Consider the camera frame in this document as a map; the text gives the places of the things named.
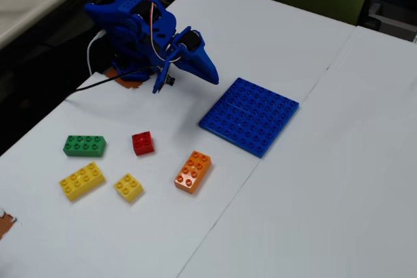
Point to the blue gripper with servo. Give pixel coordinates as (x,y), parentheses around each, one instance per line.
(199,58)

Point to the yellow 2x2 block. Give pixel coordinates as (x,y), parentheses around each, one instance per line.
(128,187)

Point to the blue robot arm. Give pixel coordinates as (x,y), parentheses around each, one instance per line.
(130,24)

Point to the red 2x2 block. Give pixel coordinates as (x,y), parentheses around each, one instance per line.
(142,143)

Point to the orange 2x4 block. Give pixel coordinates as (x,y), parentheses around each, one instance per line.
(193,171)

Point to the green 2x4 block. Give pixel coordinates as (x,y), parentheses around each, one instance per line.
(84,145)

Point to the yellow 2x4 block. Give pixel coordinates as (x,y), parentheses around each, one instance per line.
(81,180)

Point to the blue 8x8 baseplate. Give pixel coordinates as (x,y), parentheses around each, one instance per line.
(249,116)

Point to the brown tape patch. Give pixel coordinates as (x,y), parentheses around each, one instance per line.
(5,224)
(128,82)

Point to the dark grey chair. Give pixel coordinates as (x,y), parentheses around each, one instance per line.
(391,14)

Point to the wrist camera on blue bracket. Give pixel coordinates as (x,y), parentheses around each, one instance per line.
(163,74)

